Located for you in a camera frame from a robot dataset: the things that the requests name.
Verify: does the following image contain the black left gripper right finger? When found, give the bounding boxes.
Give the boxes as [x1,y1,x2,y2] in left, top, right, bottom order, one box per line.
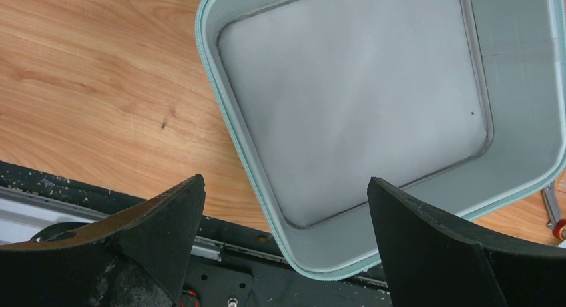
[367,178,565,306]

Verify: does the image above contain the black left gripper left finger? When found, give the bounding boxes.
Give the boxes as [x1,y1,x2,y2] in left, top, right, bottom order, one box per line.
[1,174,205,306]

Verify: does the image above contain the mint green medicine kit case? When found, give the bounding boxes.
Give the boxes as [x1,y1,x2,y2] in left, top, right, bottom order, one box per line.
[195,0,565,281]

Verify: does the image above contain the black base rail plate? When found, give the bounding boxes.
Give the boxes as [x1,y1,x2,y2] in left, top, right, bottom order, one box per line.
[1,162,392,306]

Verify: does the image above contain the black handled scissors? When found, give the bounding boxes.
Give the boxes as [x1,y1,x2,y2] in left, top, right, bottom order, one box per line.
[541,182,565,241]

